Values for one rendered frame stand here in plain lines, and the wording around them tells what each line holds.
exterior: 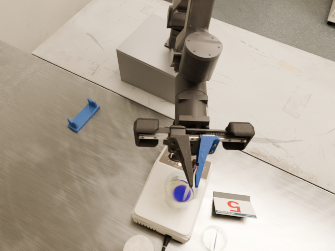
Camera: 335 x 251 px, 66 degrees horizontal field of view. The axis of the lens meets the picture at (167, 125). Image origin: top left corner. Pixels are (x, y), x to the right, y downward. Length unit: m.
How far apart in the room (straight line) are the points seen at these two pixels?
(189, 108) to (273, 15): 2.49
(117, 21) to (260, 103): 0.59
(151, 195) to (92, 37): 0.62
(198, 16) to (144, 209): 0.38
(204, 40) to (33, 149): 0.53
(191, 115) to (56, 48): 0.66
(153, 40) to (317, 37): 2.20
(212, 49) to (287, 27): 2.40
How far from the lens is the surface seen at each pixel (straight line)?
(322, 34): 2.87
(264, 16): 2.82
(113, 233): 0.63
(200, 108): 0.42
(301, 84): 0.94
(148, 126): 0.39
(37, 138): 0.77
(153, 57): 0.72
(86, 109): 0.76
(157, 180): 0.56
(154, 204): 0.55
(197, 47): 0.39
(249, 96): 0.83
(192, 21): 0.47
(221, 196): 0.66
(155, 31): 0.80
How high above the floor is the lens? 1.52
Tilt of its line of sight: 59 degrees down
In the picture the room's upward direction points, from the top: 5 degrees clockwise
